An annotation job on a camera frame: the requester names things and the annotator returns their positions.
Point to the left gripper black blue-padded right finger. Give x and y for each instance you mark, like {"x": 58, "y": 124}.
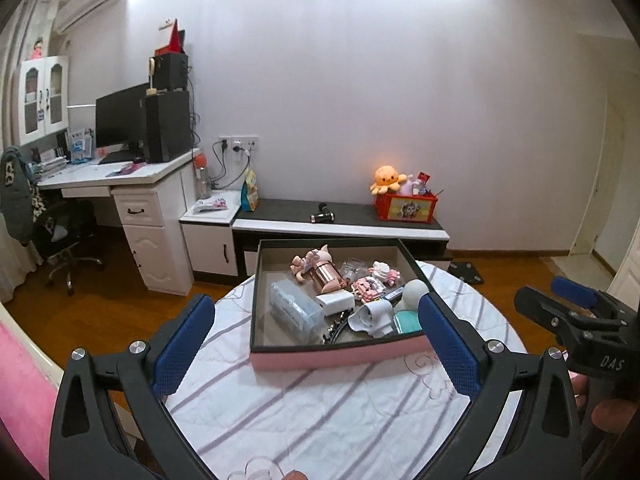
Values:
{"x": 543, "y": 439}

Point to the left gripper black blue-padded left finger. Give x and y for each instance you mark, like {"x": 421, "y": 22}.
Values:
{"x": 88, "y": 440}

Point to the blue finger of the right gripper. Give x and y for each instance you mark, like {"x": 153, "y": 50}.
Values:
{"x": 581, "y": 295}

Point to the white round-head figure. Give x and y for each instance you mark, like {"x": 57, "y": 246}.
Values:
{"x": 413, "y": 291}

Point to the teal small box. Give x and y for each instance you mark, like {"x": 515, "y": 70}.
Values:
{"x": 407, "y": 322}

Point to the black hair clip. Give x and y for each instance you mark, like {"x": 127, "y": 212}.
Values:
{"x": 335, "y": 329}

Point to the pink doll blue dress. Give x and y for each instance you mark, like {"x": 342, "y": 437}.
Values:
{"x": 300, "y": 266}

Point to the pink white toy set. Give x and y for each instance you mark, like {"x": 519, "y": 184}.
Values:
{"x": 375, "y": 282}

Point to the white small box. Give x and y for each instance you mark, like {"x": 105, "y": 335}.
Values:
{"x": 334, "y": 303}

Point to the rose gold metal cup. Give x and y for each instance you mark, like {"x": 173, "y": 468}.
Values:
{"x": 327, "y": 278}

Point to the clear glass bottle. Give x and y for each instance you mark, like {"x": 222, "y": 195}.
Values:
{"x": 354, "y": 269}

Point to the person's hand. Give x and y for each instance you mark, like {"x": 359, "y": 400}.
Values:
{"x": 610, "y": 415}

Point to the black bathroom scale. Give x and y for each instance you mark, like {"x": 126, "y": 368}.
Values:
{"x": 465, "y": 271}

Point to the pink blanket bed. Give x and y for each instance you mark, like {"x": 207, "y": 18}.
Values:
{"x": 27, "y": 402}

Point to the white small side cabinet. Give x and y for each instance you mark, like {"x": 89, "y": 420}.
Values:
{"x": 207, "y": 231}

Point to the black office chair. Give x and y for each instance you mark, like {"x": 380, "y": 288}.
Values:
{"x": 62, "y": 234}

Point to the beige curtain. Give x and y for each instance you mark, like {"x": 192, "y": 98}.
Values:
{"x": 31, "y": 20}

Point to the white computer desk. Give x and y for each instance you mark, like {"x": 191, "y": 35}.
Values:
{"x": 150, "y": 203}

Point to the red toy box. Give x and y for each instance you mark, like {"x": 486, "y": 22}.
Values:
{"x": 405, "y": 208}

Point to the red capped water bottle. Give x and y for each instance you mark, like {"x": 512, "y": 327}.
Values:
{"x": 202, "y": 178}

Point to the blue yellow snack bag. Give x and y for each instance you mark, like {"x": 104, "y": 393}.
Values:
{"x": 249, "y": 191}

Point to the pink black storage box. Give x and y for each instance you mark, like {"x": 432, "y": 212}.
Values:
{"x": 272, "y": 349}

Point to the orange octopus plush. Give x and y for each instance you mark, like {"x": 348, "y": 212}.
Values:
{"x": 387, "y": 179}

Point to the dark jacket on chair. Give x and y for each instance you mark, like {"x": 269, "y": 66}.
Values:
{"x": 21, "y": 203}

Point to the black handheld device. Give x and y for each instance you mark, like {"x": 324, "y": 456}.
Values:
{"x": 324, "y": 214}

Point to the black computer monitor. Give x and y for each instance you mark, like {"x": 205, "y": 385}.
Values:
{"x": 120, "y": 118}

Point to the black computer tower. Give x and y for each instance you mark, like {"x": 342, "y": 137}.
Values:
{"x": 167, "y": 126}

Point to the black speaker box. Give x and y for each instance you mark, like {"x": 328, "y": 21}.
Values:
{"x": 169, "y": 71}

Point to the white air conditioner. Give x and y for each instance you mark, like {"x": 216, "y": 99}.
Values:
{"x": 75, "y": 12}

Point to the white wall power strip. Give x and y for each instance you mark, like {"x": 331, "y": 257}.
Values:
{"x": 236, "y": 143}

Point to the white wall cabinet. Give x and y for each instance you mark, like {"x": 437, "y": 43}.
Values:
{"x": 42, "y": 97}

